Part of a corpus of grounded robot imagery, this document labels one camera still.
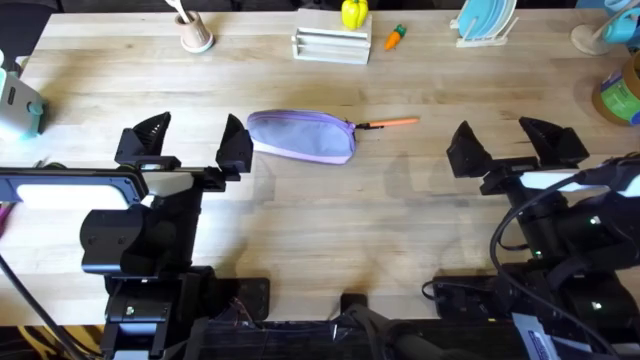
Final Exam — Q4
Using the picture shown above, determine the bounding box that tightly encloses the light blue cup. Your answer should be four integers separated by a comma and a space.
601, 0, 640, 49

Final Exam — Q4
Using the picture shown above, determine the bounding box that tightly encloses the beige ribbed cup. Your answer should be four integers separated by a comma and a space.
173, 10, 216, 54

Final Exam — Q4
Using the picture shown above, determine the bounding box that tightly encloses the yellow toy pepper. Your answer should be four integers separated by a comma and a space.
341, 0, 370, 31

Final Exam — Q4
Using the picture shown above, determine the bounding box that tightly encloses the black wrist plate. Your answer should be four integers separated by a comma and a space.
0, 166, 150, 212
518, 157, 640, 199

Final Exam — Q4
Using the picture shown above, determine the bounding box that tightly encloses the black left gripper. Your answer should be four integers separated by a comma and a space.
80, 111, 255, 275

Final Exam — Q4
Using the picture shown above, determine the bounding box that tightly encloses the brown tape roll green label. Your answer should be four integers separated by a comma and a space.
591, 49, 640, 127

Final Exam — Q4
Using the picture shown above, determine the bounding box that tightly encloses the orange pen with black cap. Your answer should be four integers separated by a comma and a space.
355, 116, 421, 132

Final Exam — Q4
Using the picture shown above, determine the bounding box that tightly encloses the white and teal device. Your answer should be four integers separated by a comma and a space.
0, 49, 49, 142

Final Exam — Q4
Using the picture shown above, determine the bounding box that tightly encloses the purple soft zip bag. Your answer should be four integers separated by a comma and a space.
246, 109, 357, 166

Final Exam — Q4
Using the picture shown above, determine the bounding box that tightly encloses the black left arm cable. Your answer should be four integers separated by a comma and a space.
0, 253, 81, 360

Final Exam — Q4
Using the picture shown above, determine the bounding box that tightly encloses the pale white plate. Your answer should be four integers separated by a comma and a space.
492, 0, 518, 39

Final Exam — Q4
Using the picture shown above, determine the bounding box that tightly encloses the orange toy carrot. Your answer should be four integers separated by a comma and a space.
383, 24, 407, 52

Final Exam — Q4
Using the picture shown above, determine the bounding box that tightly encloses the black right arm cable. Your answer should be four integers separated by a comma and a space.
489, 169, 621, 359

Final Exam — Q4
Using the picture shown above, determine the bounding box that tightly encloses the light blue plate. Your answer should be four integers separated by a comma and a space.
457, 0, 509, 41

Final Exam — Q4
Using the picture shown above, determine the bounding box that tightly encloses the white peg rack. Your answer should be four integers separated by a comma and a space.
291, 8, 374, 66

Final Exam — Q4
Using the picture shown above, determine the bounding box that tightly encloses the wooden spoon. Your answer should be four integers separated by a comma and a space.
164, 0, 194, 25

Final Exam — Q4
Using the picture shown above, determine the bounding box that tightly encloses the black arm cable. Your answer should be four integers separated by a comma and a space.
489, 169, 621, 359
0, 253, 81, 360

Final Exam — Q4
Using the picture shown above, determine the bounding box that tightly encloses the black left wrist plate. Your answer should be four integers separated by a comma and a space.
0, 166, 150, 212

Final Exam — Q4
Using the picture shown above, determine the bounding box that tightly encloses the black right wrist plate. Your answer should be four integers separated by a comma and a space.
518, 157, 640, 199

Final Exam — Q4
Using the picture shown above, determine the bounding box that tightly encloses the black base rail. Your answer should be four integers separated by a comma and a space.
199, 277, 516, 360

